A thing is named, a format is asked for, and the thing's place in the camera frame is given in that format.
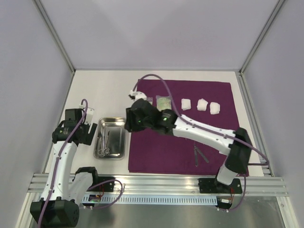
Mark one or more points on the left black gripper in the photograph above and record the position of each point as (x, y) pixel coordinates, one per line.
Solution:
(87, 138)

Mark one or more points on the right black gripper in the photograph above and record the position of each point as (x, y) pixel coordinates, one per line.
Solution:
(129, 120)

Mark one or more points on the plain steel surgical scissors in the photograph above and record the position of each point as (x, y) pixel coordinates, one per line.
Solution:
(102, 148)

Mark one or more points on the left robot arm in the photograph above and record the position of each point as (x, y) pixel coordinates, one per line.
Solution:
(58, 205)

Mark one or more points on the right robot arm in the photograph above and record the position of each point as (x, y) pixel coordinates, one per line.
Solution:
(235, 145)

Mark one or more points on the purple surgical drape cloth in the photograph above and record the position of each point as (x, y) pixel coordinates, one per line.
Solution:
(151, 152)

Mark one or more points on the left green gauze packet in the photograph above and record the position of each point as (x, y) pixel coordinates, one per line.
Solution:
(150, 100)

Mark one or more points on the green gauze packet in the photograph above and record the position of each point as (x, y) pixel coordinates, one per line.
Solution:
(163, 102)
(150, 100)

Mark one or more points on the right green gauze packet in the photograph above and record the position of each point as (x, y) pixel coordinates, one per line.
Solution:
(163, 102)

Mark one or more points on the stainless steel instrument tray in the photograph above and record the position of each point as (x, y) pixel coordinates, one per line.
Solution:
(116, 141)

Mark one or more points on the left white gauze pad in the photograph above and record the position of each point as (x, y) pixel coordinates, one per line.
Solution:
(185, 104)

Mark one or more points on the white gauze pad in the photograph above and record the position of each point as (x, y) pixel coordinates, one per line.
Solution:
(214, 108)
(202, 105)
(185, 104)

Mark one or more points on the middle white gauze pad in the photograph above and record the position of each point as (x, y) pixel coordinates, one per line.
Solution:
(202, 105)

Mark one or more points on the right white gauze pad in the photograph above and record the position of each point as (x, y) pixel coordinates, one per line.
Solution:
(214, 108)

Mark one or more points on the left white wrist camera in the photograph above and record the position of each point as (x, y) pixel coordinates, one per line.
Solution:
(88, 116)

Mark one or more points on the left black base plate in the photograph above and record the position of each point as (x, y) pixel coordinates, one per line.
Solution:
(106, 187)

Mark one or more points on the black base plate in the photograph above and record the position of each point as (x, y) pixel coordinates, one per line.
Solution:
(212, 186)
(106, 187)

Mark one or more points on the white slotted cable duct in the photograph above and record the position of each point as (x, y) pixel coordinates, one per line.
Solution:
(152, 199)

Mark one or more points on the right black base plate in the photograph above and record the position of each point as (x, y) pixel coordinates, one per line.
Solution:
(212, 186)

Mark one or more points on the left aluminium frame post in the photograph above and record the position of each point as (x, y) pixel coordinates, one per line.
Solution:
(47, 20)

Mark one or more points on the aluminium frame post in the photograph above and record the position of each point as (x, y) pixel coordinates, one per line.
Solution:
(263, 33)
(47, 20)

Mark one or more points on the aluminium mounting rail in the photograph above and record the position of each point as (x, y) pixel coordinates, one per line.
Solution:
(189, 185)

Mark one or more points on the right aluminium frame post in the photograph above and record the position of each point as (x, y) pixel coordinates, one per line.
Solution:
(263, 33)

